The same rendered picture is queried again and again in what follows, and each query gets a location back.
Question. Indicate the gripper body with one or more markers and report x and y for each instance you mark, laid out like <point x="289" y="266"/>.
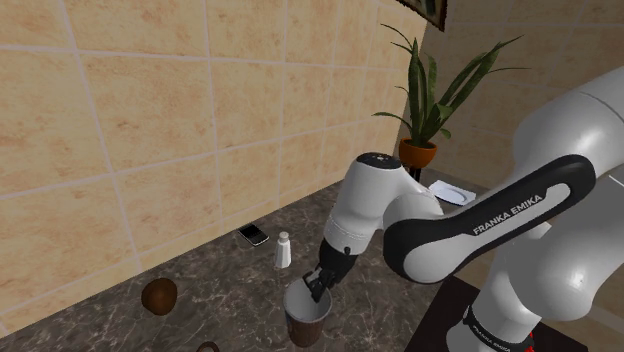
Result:
<point x="336" y="262"/>

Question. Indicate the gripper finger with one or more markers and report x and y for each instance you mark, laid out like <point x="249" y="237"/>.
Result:
<point x="317" y="285"/>

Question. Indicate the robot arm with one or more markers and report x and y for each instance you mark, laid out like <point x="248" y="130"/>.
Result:
<point x="546" y="204"/>

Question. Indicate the brown paper cup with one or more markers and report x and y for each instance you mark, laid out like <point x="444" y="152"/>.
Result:
<point x="306" y="317"/>

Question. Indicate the white salt shaker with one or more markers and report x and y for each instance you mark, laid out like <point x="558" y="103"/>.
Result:
<point x="282" y="251"/>

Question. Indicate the black phone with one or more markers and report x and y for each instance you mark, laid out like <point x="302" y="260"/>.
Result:
<point x="253" y="235"/>

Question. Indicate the dark robot stand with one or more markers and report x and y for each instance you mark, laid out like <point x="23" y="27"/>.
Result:
<point x="443" y="317"/>

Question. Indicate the white plate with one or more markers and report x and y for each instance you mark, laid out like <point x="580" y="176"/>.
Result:
<point x="451" y="191"/>

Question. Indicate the brown round ball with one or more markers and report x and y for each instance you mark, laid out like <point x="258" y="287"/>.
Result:
<point x="159" y="296"/>

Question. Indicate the potted plant in orange pot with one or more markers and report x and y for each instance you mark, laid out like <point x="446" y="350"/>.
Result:
<point x="425" y="117"/>

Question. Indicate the framed wall picture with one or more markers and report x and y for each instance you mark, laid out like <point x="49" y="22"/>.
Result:
<point x="429" y="10"/>

